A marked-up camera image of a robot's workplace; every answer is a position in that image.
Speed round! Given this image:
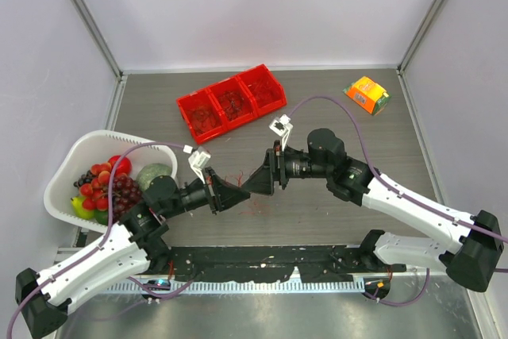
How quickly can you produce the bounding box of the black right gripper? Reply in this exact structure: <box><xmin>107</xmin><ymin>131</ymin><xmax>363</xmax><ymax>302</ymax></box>
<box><xmin>242</xmin><ymin>140</ymin><xmax>331</xmax><ymax>195</ymax></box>

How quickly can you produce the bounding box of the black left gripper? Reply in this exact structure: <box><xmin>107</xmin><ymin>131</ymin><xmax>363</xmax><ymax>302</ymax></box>
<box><xmin>161</xmin><ymin>166</ymin><xmax>250</xmax><ymax>219</ymax></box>

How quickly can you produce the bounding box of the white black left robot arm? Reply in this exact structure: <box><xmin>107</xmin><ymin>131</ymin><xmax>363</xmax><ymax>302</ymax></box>
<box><xmin>15</xmin><ymin>168</ymin><xmax>250</xmax><ymax>338</ymax></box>

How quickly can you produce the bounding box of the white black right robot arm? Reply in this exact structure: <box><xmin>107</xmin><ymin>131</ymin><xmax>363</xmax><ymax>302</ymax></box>
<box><xmin>243</xmin><ymin>128</ymin><xmax>504</xmax><ymax>292</ymax></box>

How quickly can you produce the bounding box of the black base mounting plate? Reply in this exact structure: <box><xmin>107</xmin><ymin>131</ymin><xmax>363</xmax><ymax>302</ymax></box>
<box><xmin>168</xmin><ymin>245</ymin><xmax>406</xmax><ymax>283</ymax></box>

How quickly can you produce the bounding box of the red three-compartment bin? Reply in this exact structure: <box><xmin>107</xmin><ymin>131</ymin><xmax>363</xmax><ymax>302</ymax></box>
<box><xmin>176</xmin><ymin>64</ymin><xmax>287</xmax><ymax>144</ymax></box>

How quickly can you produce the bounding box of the dark grape bunch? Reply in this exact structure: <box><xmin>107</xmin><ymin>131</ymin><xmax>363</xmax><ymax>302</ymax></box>
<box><xmin>74</xmin><ymin>175</ymin><xmax>142</xmax><ymax>222</ymax></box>

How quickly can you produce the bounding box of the red apple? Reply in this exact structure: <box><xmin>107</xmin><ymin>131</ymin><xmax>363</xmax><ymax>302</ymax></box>
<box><xmin>108</xmin><ymin>155</ymin><xmax>132</xmax><ymax>175</ymax></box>

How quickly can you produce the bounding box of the orange green carton box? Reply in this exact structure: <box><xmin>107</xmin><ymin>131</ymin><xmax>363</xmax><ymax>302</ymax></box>
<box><xmin>343</xmin><ymin>76</ymin><xmax>391</xmax><ymax>116</ymax></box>

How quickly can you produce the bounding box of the yellow green pear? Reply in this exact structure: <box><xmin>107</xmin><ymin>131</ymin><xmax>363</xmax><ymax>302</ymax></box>
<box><xmin>71</xmin><ymin>196</ymin><xmax>108</xmax><ymax>225</ymax></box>

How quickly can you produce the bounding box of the white plastic basket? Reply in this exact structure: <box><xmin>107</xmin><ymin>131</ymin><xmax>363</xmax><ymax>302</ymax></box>
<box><xmin>44</xmin><ymin>129</ymin><xmax>178</xmax><ymax>233</ymax></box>

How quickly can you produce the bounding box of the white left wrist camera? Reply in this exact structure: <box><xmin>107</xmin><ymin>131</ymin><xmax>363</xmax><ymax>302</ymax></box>
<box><xmin>183</xmin><ymin>144</ymin><xmax>211</xmax><ymax>183</ymax></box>

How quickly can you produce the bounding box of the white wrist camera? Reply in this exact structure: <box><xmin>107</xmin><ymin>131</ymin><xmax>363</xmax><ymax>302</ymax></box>
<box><xmin>269</xmin><ymin>114</ymin><xmax>293</xmax><ymax>152</ymax></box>
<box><xmin>183</xmin><ymin>144</ymin><xmax>211</xmax><ymax>183</ymax></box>

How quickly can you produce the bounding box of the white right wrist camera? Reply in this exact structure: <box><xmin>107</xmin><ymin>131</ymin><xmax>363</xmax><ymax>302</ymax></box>
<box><xmin>269</xmin><ymin>114</ymin><xmax>293</xmax><ymax>152</ymax></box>

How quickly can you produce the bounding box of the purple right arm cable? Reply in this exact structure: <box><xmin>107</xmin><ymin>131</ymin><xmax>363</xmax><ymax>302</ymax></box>
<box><xmin>287</xmin><ymin>95</ymin><xmax>508</xmax><ymax>307</ymax></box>

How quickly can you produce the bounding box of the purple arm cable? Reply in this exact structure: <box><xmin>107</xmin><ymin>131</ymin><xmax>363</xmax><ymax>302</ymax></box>
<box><xmin>287</xmin><ymin>95</ymin><xmax>508</xmax><ymax>307</ymax></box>
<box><xmin>6</xmin><ymin>142</ymin><xmax>194</xmax><ymax>336</ymax></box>

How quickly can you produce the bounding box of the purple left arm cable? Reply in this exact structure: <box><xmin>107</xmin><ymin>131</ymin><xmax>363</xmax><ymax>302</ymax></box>
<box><xmin>6</xmin><ymin>142</ymin><xmax>194</xmax><ymax>336</ymax></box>

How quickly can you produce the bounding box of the white slotted cable duct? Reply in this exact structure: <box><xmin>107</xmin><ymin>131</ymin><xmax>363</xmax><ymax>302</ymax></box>
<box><xmin>94</xmin><ymin>279</ymin><xmax>366</xmax><ymax>295</ymax></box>

